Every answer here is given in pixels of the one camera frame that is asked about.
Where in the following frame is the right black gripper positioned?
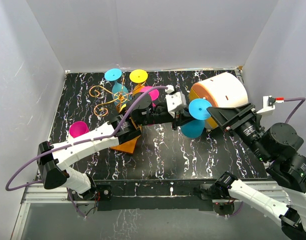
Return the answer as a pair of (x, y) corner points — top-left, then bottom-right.
(205, 102), (269, 162)

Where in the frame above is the blue wine glass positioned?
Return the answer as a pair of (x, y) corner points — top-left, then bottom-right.
(181, 98), (212, 139)

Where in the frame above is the pink wine glass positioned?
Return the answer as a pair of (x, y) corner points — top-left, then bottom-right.
(139, 86), (160, 126)
(68, 121), (89, 138)

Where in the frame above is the yellow wine glass back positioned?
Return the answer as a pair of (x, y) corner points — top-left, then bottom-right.
(129, 69), (148, 97)

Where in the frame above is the teal wine glass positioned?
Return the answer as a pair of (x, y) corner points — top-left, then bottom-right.
(104, 68), (131, 106)

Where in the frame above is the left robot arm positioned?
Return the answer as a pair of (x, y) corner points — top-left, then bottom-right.
(37, 92), (198, 200)

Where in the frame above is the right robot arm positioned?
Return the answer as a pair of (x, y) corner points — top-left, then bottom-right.
(207, 103), (306, 240)

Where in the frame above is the white round drawer cabinet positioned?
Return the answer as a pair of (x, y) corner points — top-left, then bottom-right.
(189, 71), (249, 130)

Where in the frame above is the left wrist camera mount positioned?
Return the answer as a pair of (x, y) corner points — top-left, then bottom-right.
(165, 85), (187, 118)

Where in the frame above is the gold wire wine glass rack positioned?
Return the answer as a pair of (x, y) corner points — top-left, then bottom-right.
(89, 72), (143, 156)

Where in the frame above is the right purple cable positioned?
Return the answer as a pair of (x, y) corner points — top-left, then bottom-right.
(230, 97), (306, 218)

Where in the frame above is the purple cable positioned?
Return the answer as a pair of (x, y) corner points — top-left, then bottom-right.
(5, 85), (174, 218)
(230, 97), (306, 218)

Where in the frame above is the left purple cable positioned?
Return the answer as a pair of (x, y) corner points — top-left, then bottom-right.
(5, 85), (174, 218)

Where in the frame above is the aluminium front rail frame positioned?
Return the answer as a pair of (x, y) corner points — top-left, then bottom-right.
(20, 178), (291, 213)

